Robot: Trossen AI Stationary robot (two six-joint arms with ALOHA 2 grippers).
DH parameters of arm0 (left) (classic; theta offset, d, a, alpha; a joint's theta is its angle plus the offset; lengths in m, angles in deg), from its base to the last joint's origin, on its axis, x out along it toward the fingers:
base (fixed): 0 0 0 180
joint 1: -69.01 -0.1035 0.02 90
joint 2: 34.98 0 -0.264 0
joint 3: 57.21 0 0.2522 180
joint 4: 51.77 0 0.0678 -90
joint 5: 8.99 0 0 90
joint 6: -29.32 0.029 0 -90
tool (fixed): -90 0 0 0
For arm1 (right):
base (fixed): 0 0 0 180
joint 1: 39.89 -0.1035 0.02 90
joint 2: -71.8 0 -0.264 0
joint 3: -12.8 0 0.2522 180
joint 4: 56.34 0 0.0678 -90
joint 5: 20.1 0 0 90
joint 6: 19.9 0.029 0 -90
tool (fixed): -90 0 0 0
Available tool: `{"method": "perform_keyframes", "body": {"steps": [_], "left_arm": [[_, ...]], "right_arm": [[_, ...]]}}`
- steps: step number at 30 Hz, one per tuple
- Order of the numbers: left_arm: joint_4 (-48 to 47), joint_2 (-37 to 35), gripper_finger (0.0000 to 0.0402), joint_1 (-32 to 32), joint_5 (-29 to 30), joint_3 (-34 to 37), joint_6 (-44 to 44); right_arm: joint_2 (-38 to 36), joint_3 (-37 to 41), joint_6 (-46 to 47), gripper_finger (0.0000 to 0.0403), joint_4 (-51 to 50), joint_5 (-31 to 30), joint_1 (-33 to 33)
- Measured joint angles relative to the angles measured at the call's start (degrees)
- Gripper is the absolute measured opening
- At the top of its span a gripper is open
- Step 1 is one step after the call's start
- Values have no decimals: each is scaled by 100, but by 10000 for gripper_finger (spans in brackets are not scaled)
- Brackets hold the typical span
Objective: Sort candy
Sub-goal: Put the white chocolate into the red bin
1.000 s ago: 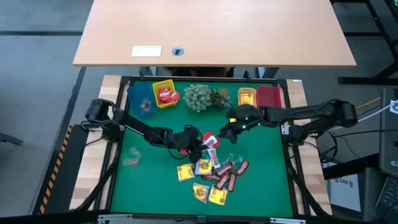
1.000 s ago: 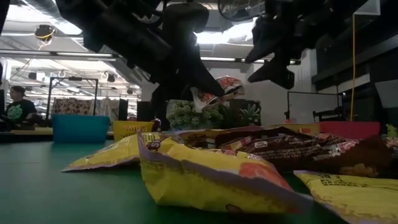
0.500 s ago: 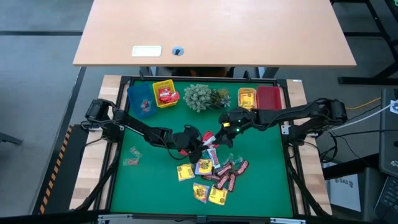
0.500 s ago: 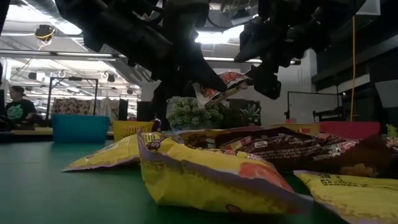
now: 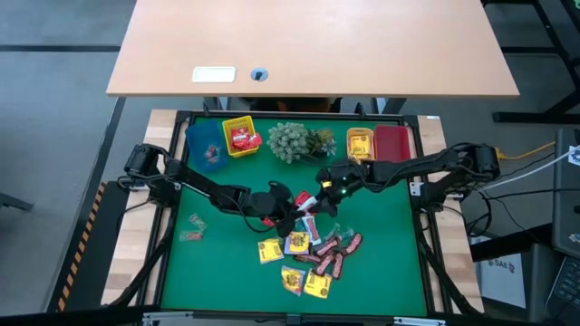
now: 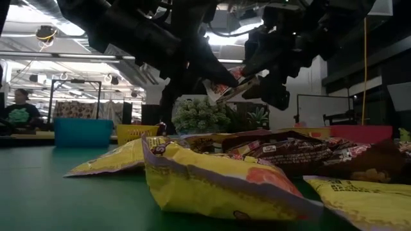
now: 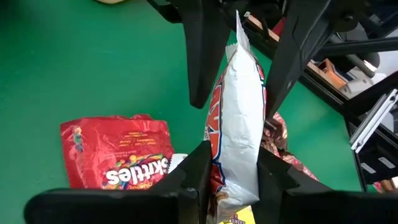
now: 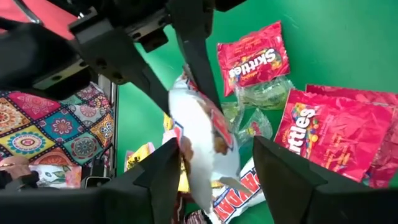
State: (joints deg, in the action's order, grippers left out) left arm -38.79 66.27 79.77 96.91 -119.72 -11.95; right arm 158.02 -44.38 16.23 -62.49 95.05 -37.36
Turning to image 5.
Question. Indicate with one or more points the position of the red Skittles packet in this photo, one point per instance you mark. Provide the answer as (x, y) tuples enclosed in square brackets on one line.
[(239, 135), (252, 142), (302, 198), (268, 222)]

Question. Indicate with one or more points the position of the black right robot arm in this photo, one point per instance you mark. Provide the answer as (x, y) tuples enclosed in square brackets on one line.
[(421, 165)]

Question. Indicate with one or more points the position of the red plastic bin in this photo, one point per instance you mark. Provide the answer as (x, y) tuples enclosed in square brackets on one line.
[(392, 140)]

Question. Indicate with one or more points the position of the yellow mesh basket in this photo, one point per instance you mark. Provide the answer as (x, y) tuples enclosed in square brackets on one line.
[(240, 121)]

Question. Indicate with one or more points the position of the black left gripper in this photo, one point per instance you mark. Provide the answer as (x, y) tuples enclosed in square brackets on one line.
[(282, 208)]

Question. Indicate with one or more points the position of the yellow Sour Patch packet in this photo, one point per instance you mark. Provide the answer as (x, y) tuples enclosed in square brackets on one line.
[(270, 251), (317, 285), (362, 146)]

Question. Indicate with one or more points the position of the purple-edged Sour Patch packet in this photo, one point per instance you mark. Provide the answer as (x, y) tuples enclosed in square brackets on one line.
[(292, 280), (299, 243)]

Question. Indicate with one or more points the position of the orange plastic tub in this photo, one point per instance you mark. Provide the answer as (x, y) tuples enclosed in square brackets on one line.
[(361, 131)]

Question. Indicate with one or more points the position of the grey computer case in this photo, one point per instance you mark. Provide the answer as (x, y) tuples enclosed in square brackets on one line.
[(566, 204)]

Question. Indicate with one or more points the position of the white red candy bar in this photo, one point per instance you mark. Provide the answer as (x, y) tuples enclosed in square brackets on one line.
[(309, 204), (312, 230)]

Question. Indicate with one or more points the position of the black keyboard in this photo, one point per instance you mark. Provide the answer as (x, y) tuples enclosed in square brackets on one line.
[(566, 290)]

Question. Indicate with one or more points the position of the yellow black hazard tape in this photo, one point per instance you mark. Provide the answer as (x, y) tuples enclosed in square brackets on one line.
[(84, 235)]

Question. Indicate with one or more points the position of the light wooden desk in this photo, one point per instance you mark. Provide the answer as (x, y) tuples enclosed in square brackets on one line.
[(317, 45)]

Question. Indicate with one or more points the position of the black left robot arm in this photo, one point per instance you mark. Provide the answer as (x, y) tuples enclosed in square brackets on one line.
[(195, 183)]

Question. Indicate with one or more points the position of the small dark succulent plant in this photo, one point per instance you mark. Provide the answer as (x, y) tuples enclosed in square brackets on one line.
[(322, 140)]

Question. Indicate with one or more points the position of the blue plastic bin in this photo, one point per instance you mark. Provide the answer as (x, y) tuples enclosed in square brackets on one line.
[(199, 136)]

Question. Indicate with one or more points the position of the black desk leg frame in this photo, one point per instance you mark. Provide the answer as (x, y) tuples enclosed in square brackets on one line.
[(521, 117)]

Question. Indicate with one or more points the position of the silver aluminium bracket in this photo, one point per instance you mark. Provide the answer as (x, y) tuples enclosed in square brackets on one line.
[(419, 321), (167, 317)]

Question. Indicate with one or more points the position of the green table mat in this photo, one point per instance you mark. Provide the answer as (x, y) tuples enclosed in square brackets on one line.
[(217, 280)]

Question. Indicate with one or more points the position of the black chair base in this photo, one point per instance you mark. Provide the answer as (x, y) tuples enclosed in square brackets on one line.
[(13, 202)]

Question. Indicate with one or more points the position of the pale green bushy plant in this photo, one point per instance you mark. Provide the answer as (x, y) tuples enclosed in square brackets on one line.
[(287, 142)]

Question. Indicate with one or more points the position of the black camera block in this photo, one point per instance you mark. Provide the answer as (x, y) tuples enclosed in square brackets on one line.
[(293, 320)]

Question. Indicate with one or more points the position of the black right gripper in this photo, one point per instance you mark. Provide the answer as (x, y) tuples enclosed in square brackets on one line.
[(344, 181)]

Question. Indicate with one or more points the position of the white labelled box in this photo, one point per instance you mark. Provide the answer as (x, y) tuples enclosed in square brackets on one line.
[(503, 280)]

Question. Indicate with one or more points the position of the white rectangular desk plate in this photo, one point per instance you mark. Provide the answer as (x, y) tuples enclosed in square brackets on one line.
[(214, 74)]

